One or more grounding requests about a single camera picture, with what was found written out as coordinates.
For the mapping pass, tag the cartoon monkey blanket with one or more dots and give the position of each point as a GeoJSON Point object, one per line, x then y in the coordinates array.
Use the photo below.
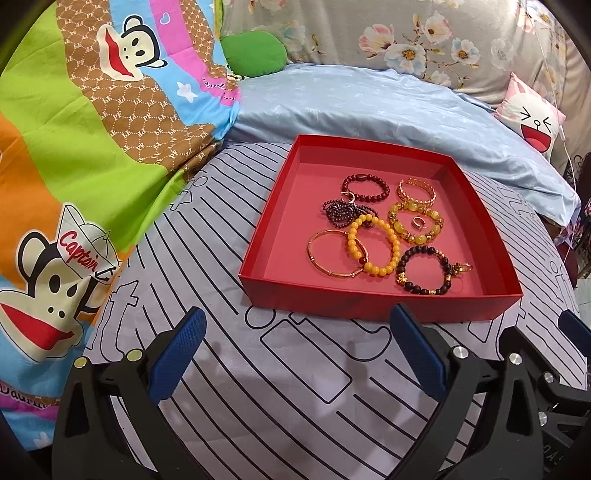
{"type": "Point", "coordinates": [69, 138]}

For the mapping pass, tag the thin gold bangle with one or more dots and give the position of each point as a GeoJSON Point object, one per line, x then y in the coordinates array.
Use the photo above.
{"type": "Point", "coordinates": [339, 274]}

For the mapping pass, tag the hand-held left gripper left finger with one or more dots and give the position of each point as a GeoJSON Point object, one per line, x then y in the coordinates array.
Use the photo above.
{"type": "Point", "coordinates": [175, 357]}

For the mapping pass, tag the red cardboard box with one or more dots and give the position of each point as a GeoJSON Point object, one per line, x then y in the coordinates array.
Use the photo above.
{"type": "Point", "coordinates": [323, 295]}

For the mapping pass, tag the cat face cushion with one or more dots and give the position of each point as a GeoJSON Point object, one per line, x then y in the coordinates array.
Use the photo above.
{"type": "Point", "coordinates": [531, 120]}

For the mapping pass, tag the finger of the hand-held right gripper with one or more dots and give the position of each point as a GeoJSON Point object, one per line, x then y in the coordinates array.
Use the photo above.
{"type": "Point", "coordinates": [545, 355]}
{"type": "Point", "coordinates": [575, 325]}

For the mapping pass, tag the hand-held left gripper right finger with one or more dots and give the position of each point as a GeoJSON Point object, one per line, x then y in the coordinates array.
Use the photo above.
{"type": "Point", "coordinates": [415, 355]}

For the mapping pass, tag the floral grey bedding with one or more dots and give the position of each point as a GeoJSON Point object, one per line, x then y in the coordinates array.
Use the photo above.
{"type": "Point", "coordinates": [346, 32]}

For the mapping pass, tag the green cushion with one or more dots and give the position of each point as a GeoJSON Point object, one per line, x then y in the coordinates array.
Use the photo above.
{"type": "Point", "coordinates": [254, 53]}

